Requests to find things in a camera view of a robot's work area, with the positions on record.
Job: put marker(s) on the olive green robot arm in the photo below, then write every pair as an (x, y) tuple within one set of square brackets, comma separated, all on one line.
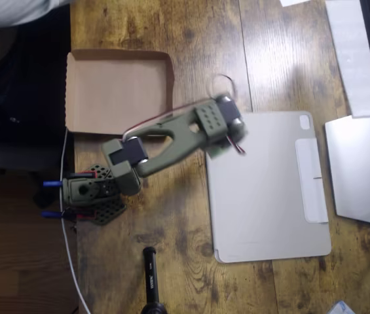
[(178, 131)]

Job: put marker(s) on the tablet in beige cover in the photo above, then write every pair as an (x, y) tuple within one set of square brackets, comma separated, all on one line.
[(270, 212)]

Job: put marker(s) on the light blue packet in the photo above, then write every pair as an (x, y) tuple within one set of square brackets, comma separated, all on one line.
[(342, 309)]

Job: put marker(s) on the white foam sheet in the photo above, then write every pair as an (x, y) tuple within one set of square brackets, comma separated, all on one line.
[(351, 59)]

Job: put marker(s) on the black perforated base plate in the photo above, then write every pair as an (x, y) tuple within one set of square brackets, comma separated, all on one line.
[(109, 211)]

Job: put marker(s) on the silver monitor stand base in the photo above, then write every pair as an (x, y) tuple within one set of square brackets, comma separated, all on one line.
[(358, 170)]

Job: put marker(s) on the black cylindrical camera mount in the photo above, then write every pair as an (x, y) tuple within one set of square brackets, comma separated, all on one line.
[(152, 278)]

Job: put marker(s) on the cardboard tray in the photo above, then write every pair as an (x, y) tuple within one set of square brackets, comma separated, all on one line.
[(116, 95)]

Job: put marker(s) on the person in grey shirt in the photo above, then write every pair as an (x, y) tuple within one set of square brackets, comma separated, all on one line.
[(1, 11)]

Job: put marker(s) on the white paper sheet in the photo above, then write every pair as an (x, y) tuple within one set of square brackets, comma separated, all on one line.
[(294, 2)]

